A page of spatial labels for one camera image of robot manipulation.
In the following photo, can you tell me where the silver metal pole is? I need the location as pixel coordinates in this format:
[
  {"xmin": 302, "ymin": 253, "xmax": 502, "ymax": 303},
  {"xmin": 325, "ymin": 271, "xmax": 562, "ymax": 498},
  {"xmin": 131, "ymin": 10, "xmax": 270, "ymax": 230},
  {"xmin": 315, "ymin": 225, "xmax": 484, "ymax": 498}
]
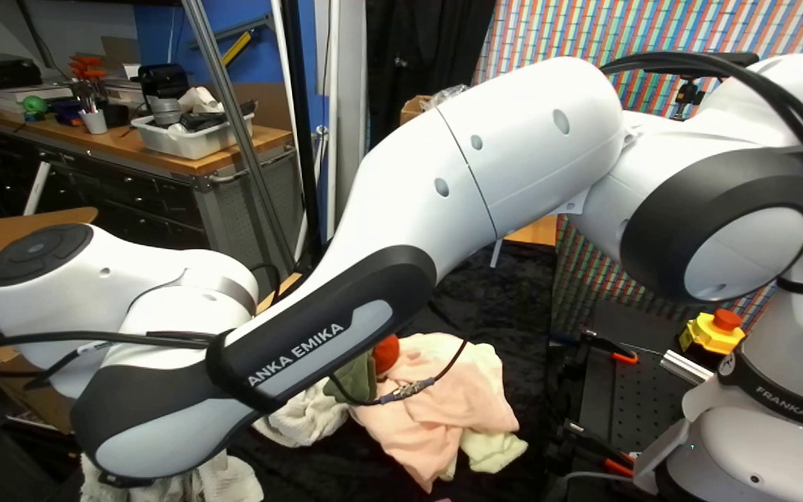
[{"xmin": 180, "ymin": 0, "xmax": 302, "ymax": 282}]

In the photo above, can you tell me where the wooden stool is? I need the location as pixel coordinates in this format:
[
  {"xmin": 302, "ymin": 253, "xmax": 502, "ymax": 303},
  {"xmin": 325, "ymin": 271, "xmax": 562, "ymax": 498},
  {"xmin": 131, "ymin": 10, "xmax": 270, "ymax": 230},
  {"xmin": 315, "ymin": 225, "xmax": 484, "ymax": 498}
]
[{"xmin": 0, "ymin": 204, "xmax": 105, "ymax": 268}]

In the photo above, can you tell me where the red white turnip plushie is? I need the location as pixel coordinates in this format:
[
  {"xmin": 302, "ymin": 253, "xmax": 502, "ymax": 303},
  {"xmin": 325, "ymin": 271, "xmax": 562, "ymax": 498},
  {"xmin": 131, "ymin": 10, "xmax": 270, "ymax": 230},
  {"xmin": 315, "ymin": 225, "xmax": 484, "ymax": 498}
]
[{"xmin": 330, "ymin": 331, "xmax": 404, "ymax": 409}]

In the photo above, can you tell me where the black velvet table cloth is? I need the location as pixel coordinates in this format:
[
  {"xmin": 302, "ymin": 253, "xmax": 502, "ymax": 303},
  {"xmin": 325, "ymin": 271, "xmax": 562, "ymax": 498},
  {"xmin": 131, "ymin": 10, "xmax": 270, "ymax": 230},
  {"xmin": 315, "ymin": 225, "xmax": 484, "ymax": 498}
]
[{"xmin": 223, "ymin": 241, "xmax": 563, "ymax": 502}]

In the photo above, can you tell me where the small white cloth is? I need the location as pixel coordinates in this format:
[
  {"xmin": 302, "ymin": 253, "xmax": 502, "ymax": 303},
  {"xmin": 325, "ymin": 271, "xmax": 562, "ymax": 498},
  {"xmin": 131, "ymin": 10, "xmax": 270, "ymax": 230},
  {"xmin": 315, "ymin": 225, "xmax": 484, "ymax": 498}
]
[{"xmin": 248, "ymin": 373, "xmax": 361, "ymax": 452}]

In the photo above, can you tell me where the white plastic bin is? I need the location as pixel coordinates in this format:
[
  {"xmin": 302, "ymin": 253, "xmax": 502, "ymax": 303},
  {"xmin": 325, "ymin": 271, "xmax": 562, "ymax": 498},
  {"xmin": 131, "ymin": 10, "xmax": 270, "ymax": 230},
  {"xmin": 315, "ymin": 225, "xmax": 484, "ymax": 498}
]
[{"xmin": 130, "ymin": 109, "xmax": 261, "ymax": 161}]

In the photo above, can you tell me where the silver metal cylinder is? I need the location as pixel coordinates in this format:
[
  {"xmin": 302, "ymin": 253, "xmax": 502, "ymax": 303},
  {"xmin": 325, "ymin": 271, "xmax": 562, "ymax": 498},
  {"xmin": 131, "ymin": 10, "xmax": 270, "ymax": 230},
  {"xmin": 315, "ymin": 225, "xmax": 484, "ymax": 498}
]
[{"xmin": 657, "ymin": 345, "xmax": 721, "ymax": 387}]

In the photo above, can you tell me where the blue panel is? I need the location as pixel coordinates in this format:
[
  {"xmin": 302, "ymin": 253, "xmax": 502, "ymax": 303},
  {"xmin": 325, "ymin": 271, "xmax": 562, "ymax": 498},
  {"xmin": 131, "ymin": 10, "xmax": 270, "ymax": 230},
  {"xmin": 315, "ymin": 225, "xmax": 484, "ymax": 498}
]
[{"xmin": 134, "ymin": 0, "xmax": 332, "ymax": 244}]

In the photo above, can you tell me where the black curtain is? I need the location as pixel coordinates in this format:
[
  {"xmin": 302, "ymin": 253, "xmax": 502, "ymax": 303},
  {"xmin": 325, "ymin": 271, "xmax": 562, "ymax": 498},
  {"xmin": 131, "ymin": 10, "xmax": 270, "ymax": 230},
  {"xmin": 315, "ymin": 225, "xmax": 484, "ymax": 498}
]
[{"xmin": 362, "ymin": 0, "xmax": 499, "ymax": 122}]

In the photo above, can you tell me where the orange handled clamp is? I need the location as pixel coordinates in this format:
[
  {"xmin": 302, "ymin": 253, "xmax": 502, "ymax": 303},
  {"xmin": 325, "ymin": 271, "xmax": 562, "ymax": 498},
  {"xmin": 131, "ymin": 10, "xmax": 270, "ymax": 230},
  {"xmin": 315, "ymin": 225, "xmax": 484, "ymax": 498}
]
[
  {"xmin": 577, "ymin": 327, "xmax": 645, "ymax": 368},
  {"xmin": 559, "ymin": 419, "xmax": 638, "ymax": 480}
]

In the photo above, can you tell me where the black stand pole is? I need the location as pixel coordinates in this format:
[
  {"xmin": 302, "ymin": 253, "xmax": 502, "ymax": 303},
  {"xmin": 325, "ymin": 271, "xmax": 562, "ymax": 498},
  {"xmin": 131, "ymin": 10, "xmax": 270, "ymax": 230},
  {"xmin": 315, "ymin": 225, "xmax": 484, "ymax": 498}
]
[{"xmin": 273, "ymin": 0, "xmax": 326, "ymax": 268}]

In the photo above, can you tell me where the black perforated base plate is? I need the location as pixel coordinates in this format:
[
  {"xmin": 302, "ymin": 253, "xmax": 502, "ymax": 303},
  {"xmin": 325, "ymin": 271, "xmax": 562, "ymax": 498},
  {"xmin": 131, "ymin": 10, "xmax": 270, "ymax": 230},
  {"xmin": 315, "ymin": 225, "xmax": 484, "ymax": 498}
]
[{"xmin": 551, "ymin": 303, "xmax": 717, "ymax": 502}]

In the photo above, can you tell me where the thick black cable hose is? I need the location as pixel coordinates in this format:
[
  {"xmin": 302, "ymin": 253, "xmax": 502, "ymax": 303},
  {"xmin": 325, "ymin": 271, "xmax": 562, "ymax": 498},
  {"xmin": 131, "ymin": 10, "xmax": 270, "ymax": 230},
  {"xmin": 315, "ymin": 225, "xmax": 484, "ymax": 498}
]
[{"xmin": 598, "ymin": 48, "xmax": 803, "ymax": 193}]

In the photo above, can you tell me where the yellow red emergency stop button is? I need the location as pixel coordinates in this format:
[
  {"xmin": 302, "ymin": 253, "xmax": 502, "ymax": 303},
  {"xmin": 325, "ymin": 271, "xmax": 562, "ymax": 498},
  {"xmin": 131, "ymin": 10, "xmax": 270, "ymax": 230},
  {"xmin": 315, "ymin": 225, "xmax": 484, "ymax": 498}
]
[{"xmin": 679, "ymin": 306, "xmax": 750, "ymax": 360}]

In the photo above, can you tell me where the black power tool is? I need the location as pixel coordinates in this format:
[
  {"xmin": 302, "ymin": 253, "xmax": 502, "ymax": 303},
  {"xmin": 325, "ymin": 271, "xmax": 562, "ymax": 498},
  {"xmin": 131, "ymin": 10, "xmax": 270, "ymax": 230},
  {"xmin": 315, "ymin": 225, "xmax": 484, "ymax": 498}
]
[{"xmin": 137, "ymin": 62, "xmax": 192, "ymax": 127}]

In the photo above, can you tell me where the small green bench item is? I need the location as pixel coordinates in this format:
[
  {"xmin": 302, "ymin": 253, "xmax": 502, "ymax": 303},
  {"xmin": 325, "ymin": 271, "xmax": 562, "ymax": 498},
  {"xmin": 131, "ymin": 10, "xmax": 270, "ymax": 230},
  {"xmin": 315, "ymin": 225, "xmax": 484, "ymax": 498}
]
[{"xmin": 17, "ymin": 91, "xmax": 54, "ymax": 122}]

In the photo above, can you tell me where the white cup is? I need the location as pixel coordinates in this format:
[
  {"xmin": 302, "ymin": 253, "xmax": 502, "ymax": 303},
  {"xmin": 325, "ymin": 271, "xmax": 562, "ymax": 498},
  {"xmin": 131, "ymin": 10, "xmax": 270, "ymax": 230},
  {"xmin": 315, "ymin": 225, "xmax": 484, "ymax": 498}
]
[{"xmin": 78, "ymin": 103, "xmax": 113, "ymax": 138}]

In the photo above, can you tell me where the peach shirt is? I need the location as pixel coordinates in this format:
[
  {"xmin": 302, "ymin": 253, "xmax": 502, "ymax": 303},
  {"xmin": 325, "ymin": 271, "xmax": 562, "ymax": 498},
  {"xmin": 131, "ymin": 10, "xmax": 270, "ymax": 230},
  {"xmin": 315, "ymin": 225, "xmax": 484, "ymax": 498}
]
[{"xmin": 350, "ymin": 328, "xmax": 524, "ymax": 495}]

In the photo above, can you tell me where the orange red bench item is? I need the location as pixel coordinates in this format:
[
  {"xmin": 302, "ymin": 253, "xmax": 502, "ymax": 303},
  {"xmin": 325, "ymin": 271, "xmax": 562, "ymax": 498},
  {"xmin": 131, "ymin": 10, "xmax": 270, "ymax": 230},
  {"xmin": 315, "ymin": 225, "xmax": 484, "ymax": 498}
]
[{"xmin": 64, "ymin": 49, "xmax": 113, "ymax": 88}]

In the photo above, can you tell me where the multicolour patterned backdrop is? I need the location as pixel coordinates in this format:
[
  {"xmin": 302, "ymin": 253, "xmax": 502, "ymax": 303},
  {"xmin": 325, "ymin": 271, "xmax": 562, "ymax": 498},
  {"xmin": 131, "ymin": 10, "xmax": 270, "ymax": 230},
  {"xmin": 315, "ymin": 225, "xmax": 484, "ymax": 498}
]
[{"xmin": 475, "ymin": 0, "xmax": 803, "ymax": 328}]

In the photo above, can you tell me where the wooden top workbench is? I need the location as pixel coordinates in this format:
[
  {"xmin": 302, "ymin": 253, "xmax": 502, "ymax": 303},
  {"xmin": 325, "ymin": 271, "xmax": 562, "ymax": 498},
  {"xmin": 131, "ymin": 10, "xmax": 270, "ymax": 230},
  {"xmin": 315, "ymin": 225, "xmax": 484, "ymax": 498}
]
[{"xmin": 0, "ymin": 95, "xmax": 305, "ymax": 322}]

